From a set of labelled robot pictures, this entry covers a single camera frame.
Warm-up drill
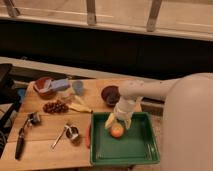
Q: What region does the small metal measuring cup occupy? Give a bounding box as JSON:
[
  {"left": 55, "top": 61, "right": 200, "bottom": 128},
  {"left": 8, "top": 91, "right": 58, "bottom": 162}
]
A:
[{"left": 51, "top": 124, "right": 81, "bottom": 149}]

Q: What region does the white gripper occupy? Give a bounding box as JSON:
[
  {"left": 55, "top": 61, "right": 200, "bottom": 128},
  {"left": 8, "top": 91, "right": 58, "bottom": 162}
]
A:
[{"left": 105, "top": 97, "right": 136, "bottom": 130}]

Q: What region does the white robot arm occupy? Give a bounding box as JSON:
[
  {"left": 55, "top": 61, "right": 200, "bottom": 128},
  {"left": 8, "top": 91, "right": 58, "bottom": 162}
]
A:
[{"left": 105, "top": 79, "right": 177, "bottom": 129}]

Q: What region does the brown red bowl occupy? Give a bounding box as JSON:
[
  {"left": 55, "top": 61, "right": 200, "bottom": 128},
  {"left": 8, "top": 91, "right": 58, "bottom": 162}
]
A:
[{"left": 33, "top": 77, "right": 56, "bottom": 99}]

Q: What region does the yellow banana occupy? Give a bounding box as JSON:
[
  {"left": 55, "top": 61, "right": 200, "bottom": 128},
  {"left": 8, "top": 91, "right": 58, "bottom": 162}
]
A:
[{"left": 68, "top": 95, "right": 93, "bottom": 113}]

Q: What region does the orange carrot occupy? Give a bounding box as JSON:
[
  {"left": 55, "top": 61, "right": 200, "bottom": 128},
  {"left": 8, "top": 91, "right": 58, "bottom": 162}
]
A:
[{"left": 85, "top": 125, "right": 91, "bottom": 148}]

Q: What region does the bunch of dark grapes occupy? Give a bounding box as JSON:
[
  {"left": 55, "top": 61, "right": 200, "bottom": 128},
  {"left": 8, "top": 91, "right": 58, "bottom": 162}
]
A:
[{"left": 43, "top": 100, "right": 69, "bottom": 114}]

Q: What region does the pale crumpled cloth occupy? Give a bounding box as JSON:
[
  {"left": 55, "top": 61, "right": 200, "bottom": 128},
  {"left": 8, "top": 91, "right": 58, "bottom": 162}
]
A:
[{"left": 58, "top": 88, "right": 75, "bottom": 103}]

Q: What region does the black chair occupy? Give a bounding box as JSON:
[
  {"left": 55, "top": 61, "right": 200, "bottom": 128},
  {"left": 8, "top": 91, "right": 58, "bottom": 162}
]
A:
[{"left": 0, "top": 63, "right": 20, "bottom": 157}]

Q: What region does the orange apple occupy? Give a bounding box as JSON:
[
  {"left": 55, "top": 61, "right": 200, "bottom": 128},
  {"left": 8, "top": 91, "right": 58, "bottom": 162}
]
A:
[{"left": 110, "top": 123, "right": 124, "bottom": 138}]

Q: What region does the dark maroon bowl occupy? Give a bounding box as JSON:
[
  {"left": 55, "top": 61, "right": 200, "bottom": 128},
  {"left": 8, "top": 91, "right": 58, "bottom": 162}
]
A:
[{"left": 101, "top": 85, "right": 120, "bottom": 106}]

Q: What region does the green plastic tray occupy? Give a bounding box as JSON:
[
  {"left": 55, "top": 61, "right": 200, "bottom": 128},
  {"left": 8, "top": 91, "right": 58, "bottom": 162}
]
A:
[{"left": 90, "top": 112, "right": 160, "bottom": 166}]

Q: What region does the blue plastic cup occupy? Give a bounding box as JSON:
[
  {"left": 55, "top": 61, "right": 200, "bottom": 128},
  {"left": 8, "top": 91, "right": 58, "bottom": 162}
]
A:
[{"left": 72, "top": 80, "right": 84, "bottom": 95}]

